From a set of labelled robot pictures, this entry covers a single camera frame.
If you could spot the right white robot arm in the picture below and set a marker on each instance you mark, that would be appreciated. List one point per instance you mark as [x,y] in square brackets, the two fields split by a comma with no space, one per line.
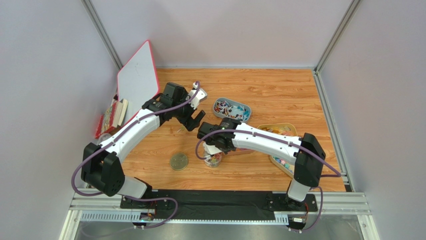
[304,153]

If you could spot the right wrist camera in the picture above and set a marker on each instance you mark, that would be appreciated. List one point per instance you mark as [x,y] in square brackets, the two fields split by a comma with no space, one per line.
[211,149]

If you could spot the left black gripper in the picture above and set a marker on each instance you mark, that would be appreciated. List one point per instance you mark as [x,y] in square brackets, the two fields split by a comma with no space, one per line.
[189,122]

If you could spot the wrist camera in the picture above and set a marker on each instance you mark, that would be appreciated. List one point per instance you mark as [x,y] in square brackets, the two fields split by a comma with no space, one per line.
[211,149]
[196,95]

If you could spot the pink tray of gummy candies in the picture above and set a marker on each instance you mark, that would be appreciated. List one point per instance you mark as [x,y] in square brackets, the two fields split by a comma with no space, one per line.
[240,151]

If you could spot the beige tray of star candies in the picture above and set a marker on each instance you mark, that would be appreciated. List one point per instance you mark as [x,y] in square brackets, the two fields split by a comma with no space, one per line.
[283,165]

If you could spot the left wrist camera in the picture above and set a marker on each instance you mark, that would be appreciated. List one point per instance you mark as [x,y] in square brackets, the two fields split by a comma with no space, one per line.
[196,95]

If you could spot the white board with red edge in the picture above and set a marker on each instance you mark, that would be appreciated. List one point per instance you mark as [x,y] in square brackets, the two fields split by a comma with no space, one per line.
[137,81]

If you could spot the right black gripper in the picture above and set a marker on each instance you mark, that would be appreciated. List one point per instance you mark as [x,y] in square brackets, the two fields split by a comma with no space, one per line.
[206,143]

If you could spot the blue tray of lollipops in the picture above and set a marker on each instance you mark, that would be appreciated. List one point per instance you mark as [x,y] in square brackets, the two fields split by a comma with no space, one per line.
[226,108]

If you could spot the stack of books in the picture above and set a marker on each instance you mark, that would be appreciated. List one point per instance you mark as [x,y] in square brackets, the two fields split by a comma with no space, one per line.
[112,118]

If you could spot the aluminium frame rail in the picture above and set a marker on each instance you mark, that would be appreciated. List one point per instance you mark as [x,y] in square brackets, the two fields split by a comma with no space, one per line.
[102,208]

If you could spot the yellow tray of popsicle candies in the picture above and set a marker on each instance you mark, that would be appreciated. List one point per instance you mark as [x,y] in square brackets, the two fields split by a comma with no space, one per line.
[285,129]

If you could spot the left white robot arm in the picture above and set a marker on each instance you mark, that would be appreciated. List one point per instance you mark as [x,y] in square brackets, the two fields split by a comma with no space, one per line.
[101,166]

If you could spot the gold metal jar lid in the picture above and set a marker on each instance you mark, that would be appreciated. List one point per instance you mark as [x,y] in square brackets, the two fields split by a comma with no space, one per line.
[178,161]

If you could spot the small clear plastic cup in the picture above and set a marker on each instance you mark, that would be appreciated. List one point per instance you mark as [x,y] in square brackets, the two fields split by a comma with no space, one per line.
[103,137]

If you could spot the green lollipop on table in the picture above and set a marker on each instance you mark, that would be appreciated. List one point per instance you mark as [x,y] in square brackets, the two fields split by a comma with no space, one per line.
[181,129]

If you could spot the clear plastic jar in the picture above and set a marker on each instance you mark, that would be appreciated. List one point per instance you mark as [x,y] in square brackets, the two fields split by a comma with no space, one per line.
[213,161]

